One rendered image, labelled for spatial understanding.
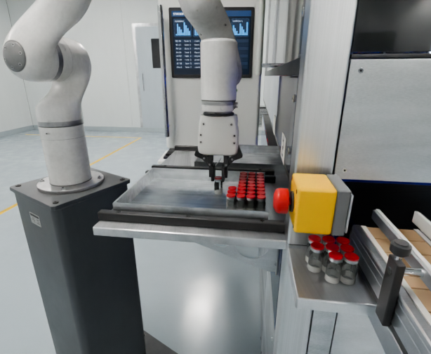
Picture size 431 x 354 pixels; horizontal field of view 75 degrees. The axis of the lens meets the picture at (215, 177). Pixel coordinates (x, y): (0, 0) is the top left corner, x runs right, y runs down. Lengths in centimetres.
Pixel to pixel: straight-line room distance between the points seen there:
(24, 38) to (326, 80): 69
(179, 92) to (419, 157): 119
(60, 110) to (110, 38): 590
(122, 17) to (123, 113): 189
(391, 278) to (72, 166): 81
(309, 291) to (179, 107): 122
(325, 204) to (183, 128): 119
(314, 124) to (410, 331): 29
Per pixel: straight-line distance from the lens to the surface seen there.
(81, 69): 95
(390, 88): 51
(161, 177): 89
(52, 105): 91
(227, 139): 69
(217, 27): 75
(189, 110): 152
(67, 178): 94
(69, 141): 91
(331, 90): 48
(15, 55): 87
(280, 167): 92
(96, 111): 701
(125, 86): 664
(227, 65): 66
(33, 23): 88
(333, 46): 48
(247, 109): 151
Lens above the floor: 118
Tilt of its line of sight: 20 degrees down
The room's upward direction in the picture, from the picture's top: straight up
